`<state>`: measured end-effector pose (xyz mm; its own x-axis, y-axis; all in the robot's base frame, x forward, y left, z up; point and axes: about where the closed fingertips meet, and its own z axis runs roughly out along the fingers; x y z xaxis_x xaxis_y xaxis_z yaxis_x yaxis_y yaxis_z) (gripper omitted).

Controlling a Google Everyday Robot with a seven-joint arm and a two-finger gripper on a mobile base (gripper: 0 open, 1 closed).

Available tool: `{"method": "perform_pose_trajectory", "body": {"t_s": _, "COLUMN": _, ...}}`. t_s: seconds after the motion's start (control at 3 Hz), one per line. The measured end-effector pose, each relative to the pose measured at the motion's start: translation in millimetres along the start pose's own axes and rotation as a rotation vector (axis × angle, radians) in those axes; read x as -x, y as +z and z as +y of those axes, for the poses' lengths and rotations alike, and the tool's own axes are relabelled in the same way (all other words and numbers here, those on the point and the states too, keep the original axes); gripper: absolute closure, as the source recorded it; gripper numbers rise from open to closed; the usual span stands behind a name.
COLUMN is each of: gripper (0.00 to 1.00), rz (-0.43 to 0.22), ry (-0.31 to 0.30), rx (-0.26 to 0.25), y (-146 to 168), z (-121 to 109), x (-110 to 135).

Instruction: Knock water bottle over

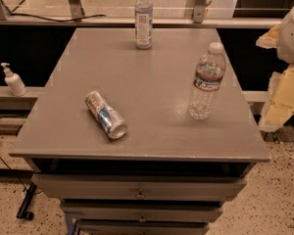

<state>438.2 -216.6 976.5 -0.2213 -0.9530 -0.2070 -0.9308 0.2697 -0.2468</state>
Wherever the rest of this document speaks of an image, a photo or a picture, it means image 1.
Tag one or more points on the grey drawer cabinet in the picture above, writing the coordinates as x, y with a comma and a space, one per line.
169, 174

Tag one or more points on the white pump dispenser bottle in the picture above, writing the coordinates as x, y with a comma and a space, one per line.
13, 81

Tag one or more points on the black metal stand foot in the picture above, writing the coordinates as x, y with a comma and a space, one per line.
23, 212

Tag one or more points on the silver blue drink can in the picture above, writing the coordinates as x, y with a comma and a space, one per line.
110, 120

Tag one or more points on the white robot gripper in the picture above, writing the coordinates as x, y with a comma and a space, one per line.
292, 36

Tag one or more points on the clear plastic water bottle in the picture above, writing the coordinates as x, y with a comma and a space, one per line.
208, 76

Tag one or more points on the tall labelled water bottle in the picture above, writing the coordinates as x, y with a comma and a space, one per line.
143, 12

